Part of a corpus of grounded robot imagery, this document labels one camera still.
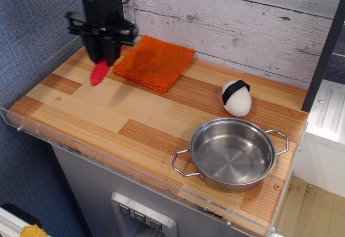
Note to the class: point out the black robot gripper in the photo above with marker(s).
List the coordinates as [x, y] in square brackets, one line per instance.
[104, 27]

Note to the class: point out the red handled metal spoon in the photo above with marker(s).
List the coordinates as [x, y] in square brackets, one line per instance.
[99, 72]

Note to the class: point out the orange knitted towel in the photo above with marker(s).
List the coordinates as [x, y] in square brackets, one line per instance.
[154, 63]

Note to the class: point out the clear acrylic table guard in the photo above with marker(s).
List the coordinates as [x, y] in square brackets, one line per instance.
[151, 131]

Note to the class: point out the white plush rice ball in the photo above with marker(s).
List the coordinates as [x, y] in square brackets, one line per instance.
[236, 98]

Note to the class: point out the grey toy fridge cabinet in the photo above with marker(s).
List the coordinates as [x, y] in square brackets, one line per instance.
[119, 200]

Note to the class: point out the stainless steel pot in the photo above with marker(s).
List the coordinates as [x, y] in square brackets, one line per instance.
[233, 155]

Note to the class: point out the white toy sink unit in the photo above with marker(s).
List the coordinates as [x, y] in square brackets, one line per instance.
[320, 159]

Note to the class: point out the dark vertical post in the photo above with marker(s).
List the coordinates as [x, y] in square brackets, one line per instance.
[333, 34]

